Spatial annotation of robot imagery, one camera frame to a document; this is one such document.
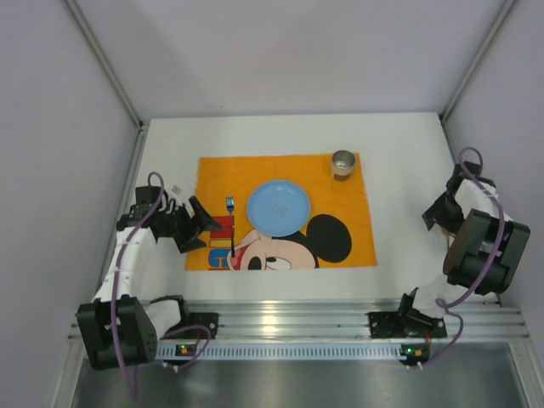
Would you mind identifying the blue metallic fork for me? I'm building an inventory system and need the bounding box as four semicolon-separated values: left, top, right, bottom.
225;194;235;258

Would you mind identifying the blue plastic plate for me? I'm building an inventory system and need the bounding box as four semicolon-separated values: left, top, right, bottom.
246;180;311;237

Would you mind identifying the orange cartoon mouse placemat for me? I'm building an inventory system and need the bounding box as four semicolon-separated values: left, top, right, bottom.
185;154;377;271

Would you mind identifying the paper cup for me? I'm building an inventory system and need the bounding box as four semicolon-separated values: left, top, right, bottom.
331;150;356;181

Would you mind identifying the gold spoon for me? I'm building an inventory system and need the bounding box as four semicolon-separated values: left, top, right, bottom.
441;229;451;249

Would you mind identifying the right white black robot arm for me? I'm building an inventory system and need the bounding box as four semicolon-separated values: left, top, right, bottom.
397;161;530;329

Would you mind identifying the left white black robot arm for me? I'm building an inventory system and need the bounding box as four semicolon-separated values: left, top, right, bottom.
76;185;224;371

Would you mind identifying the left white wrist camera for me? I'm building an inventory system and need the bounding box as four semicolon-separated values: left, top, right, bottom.
168;184;184;207

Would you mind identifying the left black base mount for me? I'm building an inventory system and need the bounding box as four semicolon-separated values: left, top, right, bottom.
162;312;219;340

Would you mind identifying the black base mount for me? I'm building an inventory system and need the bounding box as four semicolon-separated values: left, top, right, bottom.
368;311;447;339
162;312;219;340

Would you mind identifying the aluminium rail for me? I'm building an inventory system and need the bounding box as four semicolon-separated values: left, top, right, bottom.
189;301;530;343

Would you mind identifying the slotted cable duct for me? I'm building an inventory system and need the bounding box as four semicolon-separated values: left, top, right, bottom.
156;342;428;361

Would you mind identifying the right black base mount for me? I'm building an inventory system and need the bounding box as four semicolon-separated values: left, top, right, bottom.
368;311;447;339

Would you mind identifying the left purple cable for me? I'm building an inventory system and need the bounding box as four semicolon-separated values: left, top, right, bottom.
110;172;213;400

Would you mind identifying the right aluminium frame post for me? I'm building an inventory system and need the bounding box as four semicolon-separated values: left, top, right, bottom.
439;0;520;127

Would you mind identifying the aluminium frame post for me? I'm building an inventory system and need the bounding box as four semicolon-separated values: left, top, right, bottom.
439;0;520;127
59;0;144;129

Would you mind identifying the left aluminium frame post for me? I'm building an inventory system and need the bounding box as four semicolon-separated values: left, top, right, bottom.
59;0;144;129

